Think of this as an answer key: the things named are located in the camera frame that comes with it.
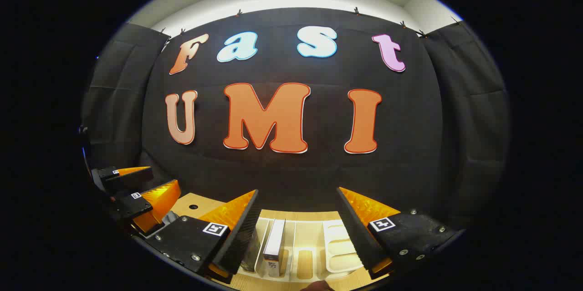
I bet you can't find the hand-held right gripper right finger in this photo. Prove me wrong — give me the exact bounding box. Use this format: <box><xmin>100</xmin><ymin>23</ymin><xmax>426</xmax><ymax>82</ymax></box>
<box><xmin>337</xmin><ymin>186</ymin><xmax>458</xmax><ymax>280</ymax></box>

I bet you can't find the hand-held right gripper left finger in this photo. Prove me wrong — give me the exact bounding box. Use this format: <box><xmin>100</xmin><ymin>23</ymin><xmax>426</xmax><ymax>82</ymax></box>
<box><xmin>146</xmin><ymin>189</ymin><xmax>261</xmax><ymax>282</ymax></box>

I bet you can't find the blue cover book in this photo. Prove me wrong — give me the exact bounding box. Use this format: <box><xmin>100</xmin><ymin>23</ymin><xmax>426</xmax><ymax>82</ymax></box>
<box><xmin>240</xmin><ymin>227</ymin><xmax>262</xmax><ymax>273</ymax></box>

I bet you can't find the white bookshelf rack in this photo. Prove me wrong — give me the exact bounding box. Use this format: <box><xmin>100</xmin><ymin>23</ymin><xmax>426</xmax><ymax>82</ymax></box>
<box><xmin>237</xmin><ymin>218</ymin><xmax>365</xmax><ymax>283</ymax></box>

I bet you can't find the white portrait cover book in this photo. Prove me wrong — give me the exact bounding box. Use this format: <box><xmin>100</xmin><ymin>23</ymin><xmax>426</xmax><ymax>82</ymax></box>
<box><xmin>263</xmin><ymin>219</ymin><xmax>286</xmax><ymax>278</ymax></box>

